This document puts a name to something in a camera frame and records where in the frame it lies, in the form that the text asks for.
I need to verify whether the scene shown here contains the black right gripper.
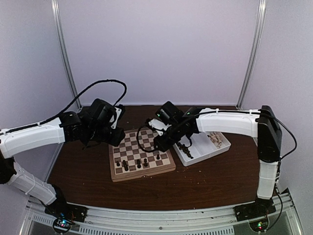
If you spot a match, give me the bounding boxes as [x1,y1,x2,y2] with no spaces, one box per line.
[154,122,183,152]

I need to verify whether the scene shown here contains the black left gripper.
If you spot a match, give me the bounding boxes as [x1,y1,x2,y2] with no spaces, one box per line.
[87,125,125,147]

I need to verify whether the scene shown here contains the dark chess bishop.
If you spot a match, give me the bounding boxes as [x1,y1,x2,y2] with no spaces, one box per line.
[184,149,193,159]

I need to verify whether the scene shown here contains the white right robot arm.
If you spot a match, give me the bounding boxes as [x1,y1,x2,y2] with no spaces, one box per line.
[148,101,282,216]

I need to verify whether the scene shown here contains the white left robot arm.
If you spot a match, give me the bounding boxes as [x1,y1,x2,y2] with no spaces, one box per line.
[0,99,125,217]

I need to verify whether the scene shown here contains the dark chess knight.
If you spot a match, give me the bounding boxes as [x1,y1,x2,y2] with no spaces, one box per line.
[177,142,188,151]

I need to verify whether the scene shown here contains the pile of white chess pieces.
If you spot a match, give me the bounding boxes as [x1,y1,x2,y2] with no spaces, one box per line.
[208,132,223,148]

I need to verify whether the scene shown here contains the wooden chess board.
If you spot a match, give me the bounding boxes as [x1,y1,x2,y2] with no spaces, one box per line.
[109,128,176,182]

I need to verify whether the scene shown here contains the white plastic divided tray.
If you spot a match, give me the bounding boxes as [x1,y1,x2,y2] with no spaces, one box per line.
[173,132,231,166]

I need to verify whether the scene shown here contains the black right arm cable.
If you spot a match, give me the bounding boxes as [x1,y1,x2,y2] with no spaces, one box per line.
[135,123,159,154]

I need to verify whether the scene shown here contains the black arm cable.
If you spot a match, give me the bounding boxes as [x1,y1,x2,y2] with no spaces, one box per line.
[0,79,128,135]
[135,123,159,154]

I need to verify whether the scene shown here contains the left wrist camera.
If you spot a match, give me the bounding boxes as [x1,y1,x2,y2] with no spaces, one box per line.
[110,104,125,129]

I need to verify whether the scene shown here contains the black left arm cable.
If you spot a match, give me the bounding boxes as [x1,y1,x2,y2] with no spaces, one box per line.
[0,79,128,135]

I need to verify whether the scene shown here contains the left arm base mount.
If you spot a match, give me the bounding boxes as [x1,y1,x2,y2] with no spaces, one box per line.
[43,185,88,222]

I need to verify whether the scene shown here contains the aluminium front rail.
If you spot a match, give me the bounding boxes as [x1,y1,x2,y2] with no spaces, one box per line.
[18,193,304,235]

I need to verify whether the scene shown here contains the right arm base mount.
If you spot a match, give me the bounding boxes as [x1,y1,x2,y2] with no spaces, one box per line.
[234,197,276,222]

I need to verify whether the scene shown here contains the left aluminium frame post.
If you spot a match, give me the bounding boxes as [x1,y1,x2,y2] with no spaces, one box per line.
[51,0,78,98]

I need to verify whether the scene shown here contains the aluminium frame post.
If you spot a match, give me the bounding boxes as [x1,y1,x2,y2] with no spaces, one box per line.
[51,0,78,98]
[236,0,267,110]

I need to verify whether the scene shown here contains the right aluminium frame post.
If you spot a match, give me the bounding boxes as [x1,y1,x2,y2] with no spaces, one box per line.
[236,0,267,110]

